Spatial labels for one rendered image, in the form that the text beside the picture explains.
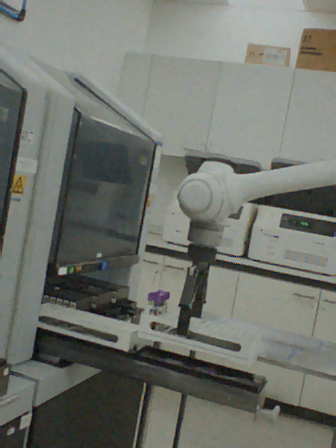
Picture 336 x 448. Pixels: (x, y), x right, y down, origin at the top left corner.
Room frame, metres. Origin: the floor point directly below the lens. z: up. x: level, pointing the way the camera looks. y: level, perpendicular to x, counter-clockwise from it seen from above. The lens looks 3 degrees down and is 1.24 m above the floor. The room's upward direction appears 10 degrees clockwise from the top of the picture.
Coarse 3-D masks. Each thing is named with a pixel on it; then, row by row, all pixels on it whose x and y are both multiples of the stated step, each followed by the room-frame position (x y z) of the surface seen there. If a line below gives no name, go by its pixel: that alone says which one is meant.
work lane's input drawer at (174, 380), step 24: (48, 336) 1.57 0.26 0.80; (72, 336) 1.56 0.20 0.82; (72, 360) 1.54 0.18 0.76; (96, 360) 1.52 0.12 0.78; (120, 360) 1.50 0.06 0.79; (144, 360) 1.49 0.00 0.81; (168, 360) 1.55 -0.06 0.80; (192, 360) 1.56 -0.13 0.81; (168, 384) 1.46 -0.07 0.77; (192, 384) 1.44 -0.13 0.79; (216, 384) 1.42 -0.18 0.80; (240, 384) 1.41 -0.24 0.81; (264, 384) 1.48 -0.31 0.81; (240, 408) 1.40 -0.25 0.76; (264, 408) 1.45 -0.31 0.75
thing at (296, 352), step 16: (208, 320) 2.08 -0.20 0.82; (224, 320) 2.12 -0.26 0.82; (240, 320) 2.18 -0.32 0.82; (272, 336) 2.00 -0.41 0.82; (288, 336) 2.04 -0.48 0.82; (304, 336) 2.09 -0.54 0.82; (192, 352) 2.22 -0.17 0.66; (272, 352) 1.77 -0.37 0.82; (288, 352) 1.81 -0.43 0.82; (304, 352) 1.84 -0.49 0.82; (320, 352) 1.88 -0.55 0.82; (288, 368) 1.68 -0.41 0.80; (304, 368) 1.67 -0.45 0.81; (320, 368) 1.68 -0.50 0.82; (144, 400) 1.83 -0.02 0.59; (144, 416) 1.82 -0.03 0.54; (144, 432) 1.82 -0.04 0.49; (176, 432) 2.22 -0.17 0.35
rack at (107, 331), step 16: (48, 304) 1.68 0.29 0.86; (48, 320) 1.65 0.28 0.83; (64, 320) 1.57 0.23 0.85; (80, 320) 1.56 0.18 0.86; (96, 320) 1.59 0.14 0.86; (112, 320) 1.62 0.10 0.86; (80, 336) 1.56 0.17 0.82; (96, 336) 1.64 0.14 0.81; (112, 336) 1.63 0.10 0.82; (128, 336) 1.52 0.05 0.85
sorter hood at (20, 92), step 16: (0, 80) 1.23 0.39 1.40; (16, 80) 1.32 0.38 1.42; (0, 96) 1.23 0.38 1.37; (16, 96) 1.29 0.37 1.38; (0, 112) 1.24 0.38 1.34; (16, 112) 1.30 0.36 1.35; (0, 128) 1.25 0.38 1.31; (16, 128) 1.30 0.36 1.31; (0, 144) 1.26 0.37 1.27; (16, 144) 1.31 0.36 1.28; (0, 160) 1.27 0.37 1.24; (16, 160) 1.32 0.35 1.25; (0, 176) 1.28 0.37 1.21; (0, 192) 1.29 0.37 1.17; (0, 208) 1.29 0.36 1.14; (0, 224) 1.30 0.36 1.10; (0, 240) 1.31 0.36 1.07; (0, 256) 1.32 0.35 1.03
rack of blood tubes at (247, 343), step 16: (144, 320) 1.50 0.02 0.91; (160, 320) 1.49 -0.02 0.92; (176, 320) 1.50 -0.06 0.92; (192, 320) 1.53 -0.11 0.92; (144, 336) 1.50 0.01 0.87; (176, 336) 1.48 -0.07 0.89; (192, 336) 1.56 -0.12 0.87; (208, 336) 1.55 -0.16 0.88; (224, 336) 1.44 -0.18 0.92; (240, 336) 1.45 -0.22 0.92; (256, 336) 1.47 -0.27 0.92; (208, 352) 1.45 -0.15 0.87; (224, 352) 1.44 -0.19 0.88; (240, 352) 1.43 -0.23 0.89; (256, 352) 1.48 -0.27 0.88
